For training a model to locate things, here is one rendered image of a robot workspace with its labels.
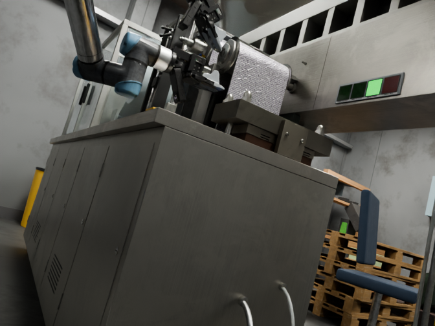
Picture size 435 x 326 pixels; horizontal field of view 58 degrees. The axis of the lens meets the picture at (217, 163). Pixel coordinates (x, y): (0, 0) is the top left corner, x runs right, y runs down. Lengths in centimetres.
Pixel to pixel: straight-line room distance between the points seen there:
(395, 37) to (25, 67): 422
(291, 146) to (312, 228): 27
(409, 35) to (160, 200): 88
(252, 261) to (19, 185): 403
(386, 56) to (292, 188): 51
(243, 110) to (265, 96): 31
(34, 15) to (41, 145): 147
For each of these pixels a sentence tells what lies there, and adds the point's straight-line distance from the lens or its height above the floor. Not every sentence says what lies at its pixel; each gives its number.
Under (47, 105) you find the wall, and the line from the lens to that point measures 499.
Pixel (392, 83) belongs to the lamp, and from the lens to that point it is 129.
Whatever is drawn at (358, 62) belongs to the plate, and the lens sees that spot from 144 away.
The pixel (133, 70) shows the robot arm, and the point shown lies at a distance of 124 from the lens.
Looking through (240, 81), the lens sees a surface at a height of 115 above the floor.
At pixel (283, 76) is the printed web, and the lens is 155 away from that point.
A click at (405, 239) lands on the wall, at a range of 726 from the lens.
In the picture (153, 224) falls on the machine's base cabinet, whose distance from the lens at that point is 101.
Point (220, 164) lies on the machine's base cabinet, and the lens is 107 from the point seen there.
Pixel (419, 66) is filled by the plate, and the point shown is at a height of 123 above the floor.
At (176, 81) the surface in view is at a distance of 130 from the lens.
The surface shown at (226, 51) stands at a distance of 147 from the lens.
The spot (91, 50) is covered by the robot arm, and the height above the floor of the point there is 104.
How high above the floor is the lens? 68
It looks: 7 degrees up
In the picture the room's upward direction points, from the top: 15 degrees clockwise
